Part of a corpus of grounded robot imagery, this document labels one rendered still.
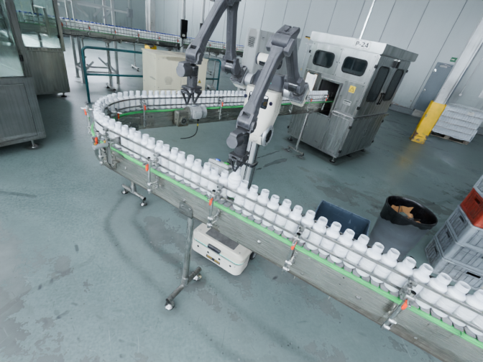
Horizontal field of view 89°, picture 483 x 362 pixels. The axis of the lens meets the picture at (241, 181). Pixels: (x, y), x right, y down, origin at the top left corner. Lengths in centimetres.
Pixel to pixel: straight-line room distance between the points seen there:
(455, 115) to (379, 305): 932
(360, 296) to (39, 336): 187
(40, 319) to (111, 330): 46
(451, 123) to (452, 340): 929
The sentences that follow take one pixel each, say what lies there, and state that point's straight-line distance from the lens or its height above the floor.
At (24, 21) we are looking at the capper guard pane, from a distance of 600.
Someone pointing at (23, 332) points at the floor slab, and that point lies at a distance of 223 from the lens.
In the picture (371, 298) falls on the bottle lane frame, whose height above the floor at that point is 94.
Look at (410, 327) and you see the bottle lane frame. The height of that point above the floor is 90.
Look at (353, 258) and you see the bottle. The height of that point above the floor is 106.
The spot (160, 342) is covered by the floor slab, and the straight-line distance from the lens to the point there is 199.
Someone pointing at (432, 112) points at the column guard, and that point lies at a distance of 854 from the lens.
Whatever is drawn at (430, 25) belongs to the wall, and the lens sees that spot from 1305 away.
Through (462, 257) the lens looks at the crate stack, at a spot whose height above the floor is 31.
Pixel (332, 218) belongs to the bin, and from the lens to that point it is 177.
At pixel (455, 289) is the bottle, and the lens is 126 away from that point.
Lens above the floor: 180
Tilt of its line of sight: 31 degrees down
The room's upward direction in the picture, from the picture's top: 12 degrees clockwise
